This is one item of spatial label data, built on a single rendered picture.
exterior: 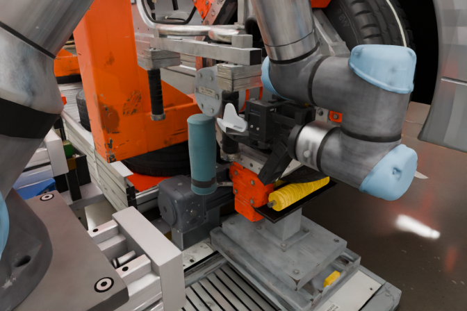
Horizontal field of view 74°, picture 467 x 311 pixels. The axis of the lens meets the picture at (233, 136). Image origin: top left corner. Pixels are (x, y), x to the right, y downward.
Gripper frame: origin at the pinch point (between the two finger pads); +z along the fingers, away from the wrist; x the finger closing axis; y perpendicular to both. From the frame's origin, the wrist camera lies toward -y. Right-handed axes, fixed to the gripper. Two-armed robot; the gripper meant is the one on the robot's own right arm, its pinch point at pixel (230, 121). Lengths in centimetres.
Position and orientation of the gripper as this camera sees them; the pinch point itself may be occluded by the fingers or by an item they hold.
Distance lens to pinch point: 65.0
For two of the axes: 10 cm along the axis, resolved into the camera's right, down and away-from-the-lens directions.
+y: 0.0, -9.3, -3.8
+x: -7.7, 2.4, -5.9
